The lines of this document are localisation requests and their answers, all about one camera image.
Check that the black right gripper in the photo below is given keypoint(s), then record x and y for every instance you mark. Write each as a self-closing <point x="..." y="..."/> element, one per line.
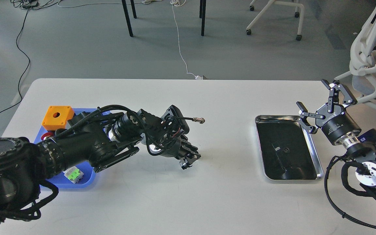
<point x="337" y="122"/>

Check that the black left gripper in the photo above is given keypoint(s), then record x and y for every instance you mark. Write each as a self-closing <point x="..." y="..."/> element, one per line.
<point x="179" y="148"/>

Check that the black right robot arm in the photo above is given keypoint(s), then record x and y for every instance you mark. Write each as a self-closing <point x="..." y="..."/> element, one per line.
<point x="358" y="173"/>

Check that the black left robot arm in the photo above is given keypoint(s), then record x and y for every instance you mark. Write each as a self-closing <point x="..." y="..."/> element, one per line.
<point x="24" y="185"/>

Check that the small black gear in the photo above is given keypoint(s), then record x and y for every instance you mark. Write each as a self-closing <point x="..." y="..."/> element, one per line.
<point x="286" y="150"/>

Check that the silver metal tray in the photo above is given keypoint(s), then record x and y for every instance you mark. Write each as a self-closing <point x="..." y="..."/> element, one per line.
<point x="275" y="133"/>

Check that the green and white connector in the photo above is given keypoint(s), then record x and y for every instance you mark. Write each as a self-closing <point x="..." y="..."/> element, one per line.
<point x="73" y="174"/>

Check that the blue plastic tray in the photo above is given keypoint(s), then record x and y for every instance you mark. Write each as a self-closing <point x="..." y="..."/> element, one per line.
<point x="74" y="146"/>

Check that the orange plastic box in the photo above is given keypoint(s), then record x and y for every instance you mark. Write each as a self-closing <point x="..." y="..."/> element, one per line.
<point x="56" y="117"/>

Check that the red push button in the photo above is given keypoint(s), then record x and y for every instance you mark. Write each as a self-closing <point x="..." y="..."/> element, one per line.
<point x="47" y="135"/>

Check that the black table leg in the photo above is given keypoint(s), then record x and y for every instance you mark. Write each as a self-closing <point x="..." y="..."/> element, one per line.
<point x="126" y="14"/>
<point x="202" y="15"/>

